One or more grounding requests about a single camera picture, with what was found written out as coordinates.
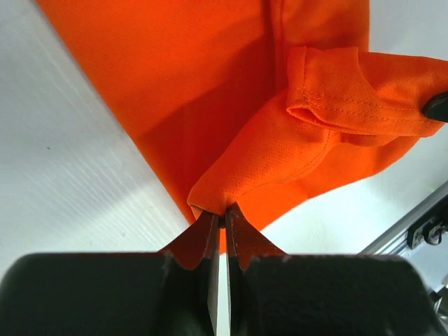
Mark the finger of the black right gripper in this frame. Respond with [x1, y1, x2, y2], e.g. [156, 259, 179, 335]
[419, 92, 448, 123]

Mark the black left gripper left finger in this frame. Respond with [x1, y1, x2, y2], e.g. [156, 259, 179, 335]
[1, 212, 219, 335]

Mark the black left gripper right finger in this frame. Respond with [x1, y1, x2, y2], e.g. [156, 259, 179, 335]
[225, 204, 443, 335]

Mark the orange t shirt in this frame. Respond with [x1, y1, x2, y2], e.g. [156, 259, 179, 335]
[38, 1, 447, 229]

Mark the aluminium front mounting rail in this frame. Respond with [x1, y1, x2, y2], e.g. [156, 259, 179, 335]
[361, 183, 447, 320]

